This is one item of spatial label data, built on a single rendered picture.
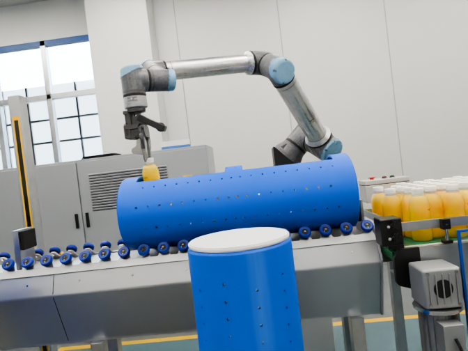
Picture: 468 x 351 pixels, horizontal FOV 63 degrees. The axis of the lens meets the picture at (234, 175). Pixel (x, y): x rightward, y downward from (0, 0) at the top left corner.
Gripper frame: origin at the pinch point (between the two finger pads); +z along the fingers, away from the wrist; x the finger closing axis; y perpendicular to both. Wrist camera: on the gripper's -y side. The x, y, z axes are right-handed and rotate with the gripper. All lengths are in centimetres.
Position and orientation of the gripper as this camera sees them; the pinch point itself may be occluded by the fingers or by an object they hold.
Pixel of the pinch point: (148, 158)
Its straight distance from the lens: 156.9
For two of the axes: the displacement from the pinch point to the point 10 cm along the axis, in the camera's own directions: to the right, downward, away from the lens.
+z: 1.3, 9.9, 0.3
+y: -9.9, 1.3, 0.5
